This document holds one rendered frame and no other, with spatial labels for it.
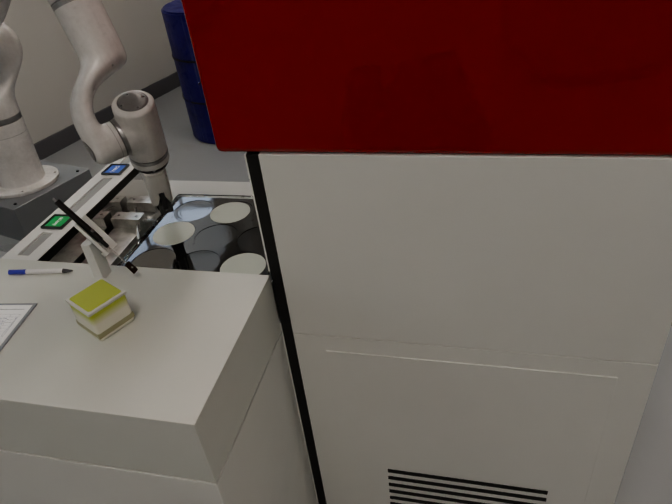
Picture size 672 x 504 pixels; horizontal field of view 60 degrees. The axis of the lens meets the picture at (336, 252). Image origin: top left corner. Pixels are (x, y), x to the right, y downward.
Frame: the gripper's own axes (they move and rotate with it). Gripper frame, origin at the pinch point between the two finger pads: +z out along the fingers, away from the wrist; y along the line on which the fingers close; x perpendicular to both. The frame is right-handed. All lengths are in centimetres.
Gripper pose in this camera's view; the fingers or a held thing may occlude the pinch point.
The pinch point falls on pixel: (165, 205)
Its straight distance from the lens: 146.1
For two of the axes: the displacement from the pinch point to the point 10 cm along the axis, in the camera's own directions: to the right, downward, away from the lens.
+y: 3.8, 7.5, -5.3
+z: -0.3, 5.9, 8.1
